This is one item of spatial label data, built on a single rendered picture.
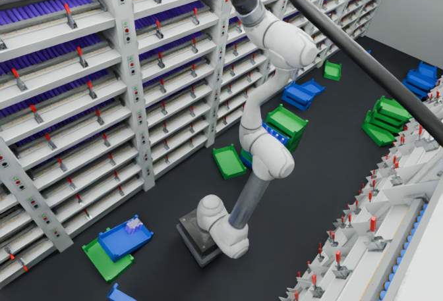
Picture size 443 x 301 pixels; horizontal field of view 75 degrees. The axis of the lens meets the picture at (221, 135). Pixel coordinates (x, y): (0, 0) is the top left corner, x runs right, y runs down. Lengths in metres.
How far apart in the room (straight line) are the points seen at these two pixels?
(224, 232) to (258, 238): 0.71
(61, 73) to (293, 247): 1.88
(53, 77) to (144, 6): 0.53
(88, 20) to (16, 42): 0.29
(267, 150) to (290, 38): 0.54
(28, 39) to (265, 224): 1.90
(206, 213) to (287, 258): 0.83
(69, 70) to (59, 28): 0.19
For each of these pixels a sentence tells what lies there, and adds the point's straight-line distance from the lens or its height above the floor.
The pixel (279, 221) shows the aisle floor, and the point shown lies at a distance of 2.42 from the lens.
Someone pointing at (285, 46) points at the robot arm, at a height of 1.63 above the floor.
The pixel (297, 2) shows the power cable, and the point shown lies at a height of 1.88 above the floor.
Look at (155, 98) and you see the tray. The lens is 1.85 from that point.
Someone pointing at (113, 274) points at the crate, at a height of 0.00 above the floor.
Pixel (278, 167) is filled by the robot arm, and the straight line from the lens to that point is 1.28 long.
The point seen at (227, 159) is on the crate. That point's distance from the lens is 2.65.
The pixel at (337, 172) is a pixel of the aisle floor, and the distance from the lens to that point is 2.90.
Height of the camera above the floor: 2.08
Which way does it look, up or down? 47 degrees down
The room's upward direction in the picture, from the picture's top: 8 degrees clockwise
